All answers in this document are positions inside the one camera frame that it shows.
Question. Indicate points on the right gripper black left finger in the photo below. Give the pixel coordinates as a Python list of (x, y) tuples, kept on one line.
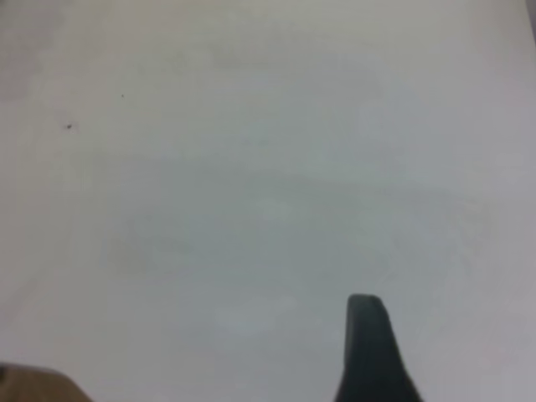
[(33, 387)]

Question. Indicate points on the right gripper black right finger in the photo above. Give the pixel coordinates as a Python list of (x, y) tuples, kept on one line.
[(368, 352)]

